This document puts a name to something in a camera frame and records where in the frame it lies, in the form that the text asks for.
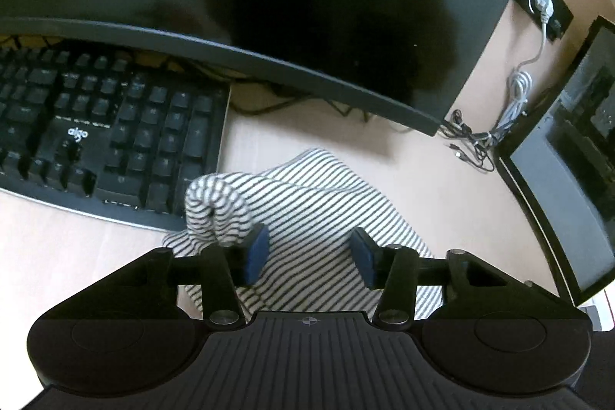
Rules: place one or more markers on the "black wall power socket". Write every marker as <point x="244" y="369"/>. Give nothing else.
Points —
<point x="555" y="13"/>

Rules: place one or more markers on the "striped grey knit sweater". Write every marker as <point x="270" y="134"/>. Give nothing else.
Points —
<point x="310" y="205"/>

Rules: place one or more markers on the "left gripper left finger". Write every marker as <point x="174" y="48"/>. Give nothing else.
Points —
<point x="224" y="270"/>

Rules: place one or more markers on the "black mechanical keyboard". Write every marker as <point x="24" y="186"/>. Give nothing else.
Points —
<point x="106" y="131"/>

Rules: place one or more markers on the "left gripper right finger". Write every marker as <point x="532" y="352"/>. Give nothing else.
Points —
<point x="392" y="270"/>

